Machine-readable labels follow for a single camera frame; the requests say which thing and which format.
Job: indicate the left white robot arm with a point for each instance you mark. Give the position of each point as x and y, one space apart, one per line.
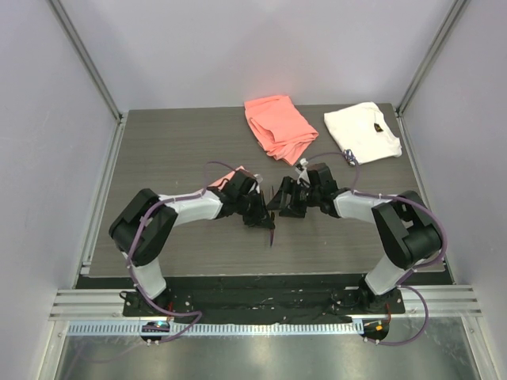
143 227

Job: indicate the pink satin napkin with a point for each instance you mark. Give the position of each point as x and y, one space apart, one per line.
220 183

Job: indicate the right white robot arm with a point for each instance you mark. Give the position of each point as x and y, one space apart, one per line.
408 231

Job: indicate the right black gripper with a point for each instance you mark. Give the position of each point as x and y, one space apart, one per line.
289 186

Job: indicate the folded coral cloth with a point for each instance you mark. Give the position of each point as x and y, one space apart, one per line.
279 128

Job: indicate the right aluminium frame post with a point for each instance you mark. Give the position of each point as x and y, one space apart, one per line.
449 22

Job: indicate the white slotted cable duct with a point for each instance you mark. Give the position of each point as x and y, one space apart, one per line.
157 328

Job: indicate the aluminium frame post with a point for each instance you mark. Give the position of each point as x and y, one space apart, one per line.
449 22
79 47

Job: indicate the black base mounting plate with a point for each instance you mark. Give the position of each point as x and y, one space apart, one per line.
256 299

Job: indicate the folded white shirt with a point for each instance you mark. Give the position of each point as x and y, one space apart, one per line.
362 134

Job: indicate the left aluminium frame post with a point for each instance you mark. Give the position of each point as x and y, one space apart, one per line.
79 47

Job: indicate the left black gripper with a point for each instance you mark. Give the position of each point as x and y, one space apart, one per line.
261 217

